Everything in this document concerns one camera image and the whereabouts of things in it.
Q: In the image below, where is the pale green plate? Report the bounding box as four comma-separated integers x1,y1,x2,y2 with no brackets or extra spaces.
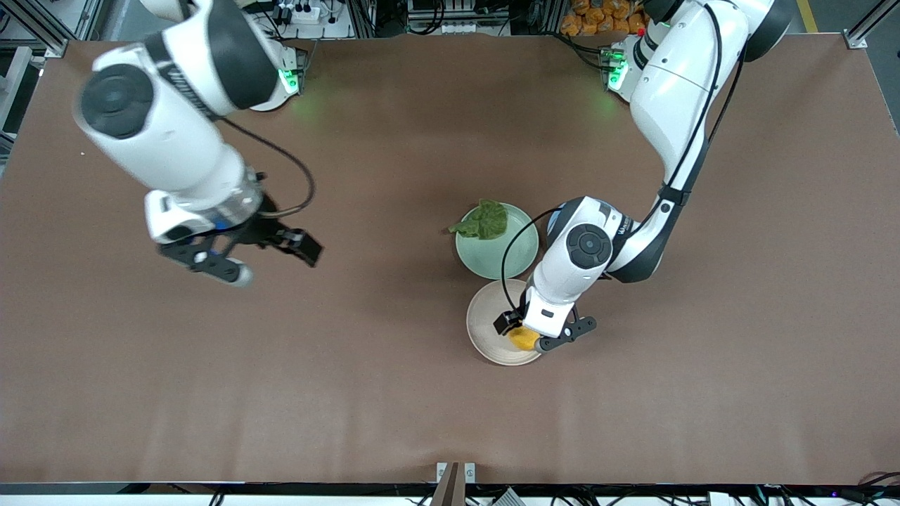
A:
456,202,540,280

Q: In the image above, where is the silver aluminium frame profile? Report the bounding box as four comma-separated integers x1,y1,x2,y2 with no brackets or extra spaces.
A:
0,0,72,58
844,0,900,50

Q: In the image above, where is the metal table edge bracket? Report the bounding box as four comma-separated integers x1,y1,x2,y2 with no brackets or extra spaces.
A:
436,462,476,506

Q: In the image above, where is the beige plate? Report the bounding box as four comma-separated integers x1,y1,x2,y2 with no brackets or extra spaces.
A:
466,279,555,366

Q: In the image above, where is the grey metal side rack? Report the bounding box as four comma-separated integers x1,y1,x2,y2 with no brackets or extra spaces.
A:
0,46,33,166

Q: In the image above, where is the bag of oranges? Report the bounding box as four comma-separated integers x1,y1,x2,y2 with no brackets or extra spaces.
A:
560,0,648,37

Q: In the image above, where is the white power strip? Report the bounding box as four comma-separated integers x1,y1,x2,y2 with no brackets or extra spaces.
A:
278,0,325,26

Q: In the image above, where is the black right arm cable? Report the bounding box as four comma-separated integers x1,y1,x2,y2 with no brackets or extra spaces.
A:
221,118,316,219

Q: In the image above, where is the green lettuce leaf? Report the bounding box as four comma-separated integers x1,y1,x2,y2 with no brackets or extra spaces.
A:
449,199,508,241

